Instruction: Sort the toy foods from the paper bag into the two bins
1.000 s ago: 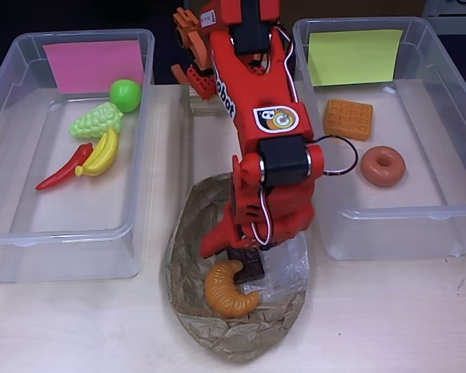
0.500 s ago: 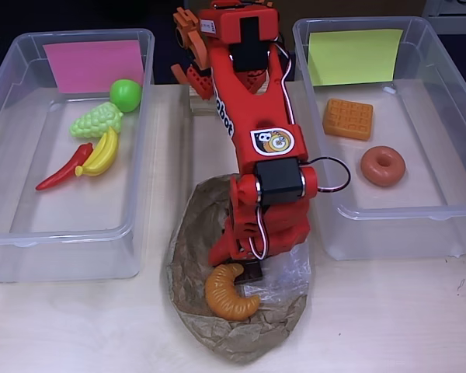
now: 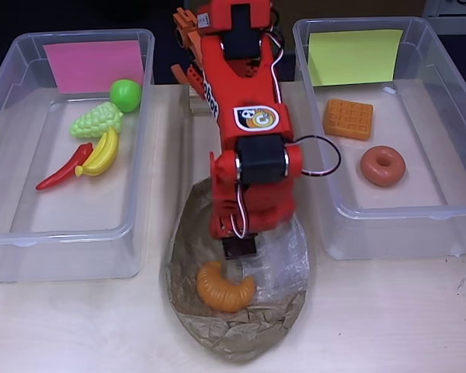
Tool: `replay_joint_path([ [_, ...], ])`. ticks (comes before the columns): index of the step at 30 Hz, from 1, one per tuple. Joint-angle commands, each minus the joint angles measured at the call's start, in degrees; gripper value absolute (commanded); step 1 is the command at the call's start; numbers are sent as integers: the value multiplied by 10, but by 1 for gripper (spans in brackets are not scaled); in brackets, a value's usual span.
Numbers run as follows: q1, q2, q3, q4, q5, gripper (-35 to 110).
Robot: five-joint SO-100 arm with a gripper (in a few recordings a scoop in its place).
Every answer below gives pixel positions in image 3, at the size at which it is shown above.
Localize orange toy croissant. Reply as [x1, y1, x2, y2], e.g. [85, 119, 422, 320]
[196, 260, 257, 313]

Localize yellow toy banana bunch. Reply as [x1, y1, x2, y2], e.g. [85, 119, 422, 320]
[74, 126, 120, 178]

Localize orange toy waffle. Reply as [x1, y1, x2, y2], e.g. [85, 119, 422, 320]
[322, 98, 374, 141]

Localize brown toy donut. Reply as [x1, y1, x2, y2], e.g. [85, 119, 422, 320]
[360, 145, 407, 188]

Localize green toy apple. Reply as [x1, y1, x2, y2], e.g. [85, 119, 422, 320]
[109, 78, 143, 113]

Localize red toy chili pepper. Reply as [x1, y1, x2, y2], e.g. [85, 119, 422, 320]
[35, 142, 95, 191]

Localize light green toy grapes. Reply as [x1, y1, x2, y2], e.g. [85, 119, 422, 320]
[69, 101, 124, 140]

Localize clear plastic bin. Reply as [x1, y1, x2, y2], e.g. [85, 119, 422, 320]
[0, 29, 156, 284]
[293, 16, 466, 261]

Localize yellow-green paper label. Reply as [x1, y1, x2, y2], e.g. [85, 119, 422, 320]
[308, 29, 405, 87]

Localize pink paper label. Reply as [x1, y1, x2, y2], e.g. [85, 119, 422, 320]
[42, 40, 146, 96]

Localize clear plastic film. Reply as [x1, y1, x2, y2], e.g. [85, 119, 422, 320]
[252, 215, 311, 301]

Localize crumpled brown paper bag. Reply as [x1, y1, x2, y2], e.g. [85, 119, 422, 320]
[159, 176, 318, 364]

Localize wooden base block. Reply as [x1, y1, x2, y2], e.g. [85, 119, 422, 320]
[189, 85, 218, 117]

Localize white furniture piece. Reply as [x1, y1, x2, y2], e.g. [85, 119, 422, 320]
[423, 0, 466, 19]

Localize black cable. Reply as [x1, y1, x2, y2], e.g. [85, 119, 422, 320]
[270, 7, 287, 54]

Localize orange clamp with ring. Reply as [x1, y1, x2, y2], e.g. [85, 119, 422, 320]
[170, 8, 207, 85]

